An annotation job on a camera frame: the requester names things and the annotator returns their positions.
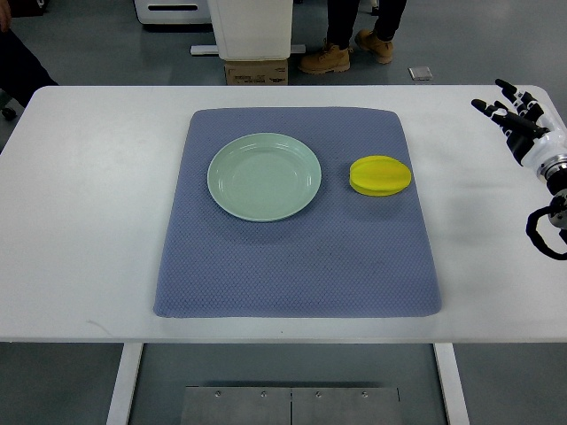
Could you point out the blue textured mat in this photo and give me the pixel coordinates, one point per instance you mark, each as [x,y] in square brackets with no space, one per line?
[345,255]

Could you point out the grey floor plate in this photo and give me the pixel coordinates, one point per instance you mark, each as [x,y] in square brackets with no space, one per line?
[420,73]

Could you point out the cardboard box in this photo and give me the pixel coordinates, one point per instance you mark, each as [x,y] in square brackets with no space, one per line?
[256,73]

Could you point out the left tan work boot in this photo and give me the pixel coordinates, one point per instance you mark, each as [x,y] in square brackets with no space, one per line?
[330,58]

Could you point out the pale green plate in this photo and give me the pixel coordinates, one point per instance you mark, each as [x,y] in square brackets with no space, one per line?
[264,177]

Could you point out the white cabinet with black slot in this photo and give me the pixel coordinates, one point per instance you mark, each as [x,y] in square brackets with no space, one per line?
[172,12]

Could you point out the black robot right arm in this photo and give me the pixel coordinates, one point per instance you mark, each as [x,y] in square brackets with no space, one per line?
[553,173]

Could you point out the right white table leg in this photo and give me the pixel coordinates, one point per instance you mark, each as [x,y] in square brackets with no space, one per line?
[451,385]

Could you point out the right tan work boot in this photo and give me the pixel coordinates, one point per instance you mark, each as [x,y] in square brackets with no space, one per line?
[367,40]

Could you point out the white table leg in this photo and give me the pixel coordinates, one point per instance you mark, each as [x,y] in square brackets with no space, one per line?
[125,384]
[451,385]

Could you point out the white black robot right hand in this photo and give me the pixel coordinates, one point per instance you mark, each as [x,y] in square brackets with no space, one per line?
[533,133]

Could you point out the left white table leg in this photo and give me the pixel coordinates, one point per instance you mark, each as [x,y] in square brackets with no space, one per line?
[125,384]

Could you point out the tan work boot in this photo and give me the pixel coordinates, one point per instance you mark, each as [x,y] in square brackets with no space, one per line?
[367,40]
[330,58]

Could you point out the person's dark trouser legs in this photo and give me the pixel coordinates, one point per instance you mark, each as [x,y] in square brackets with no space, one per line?
[342,14]

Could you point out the person in dark clothes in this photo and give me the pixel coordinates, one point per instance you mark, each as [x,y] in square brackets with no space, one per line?
[22,74]

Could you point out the black caster wheel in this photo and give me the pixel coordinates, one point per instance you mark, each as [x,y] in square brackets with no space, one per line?
[8,113]

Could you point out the yellow starfruit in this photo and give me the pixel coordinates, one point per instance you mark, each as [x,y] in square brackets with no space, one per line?
[379,176]

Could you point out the white pedestal column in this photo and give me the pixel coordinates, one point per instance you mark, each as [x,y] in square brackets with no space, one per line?
[248,30]

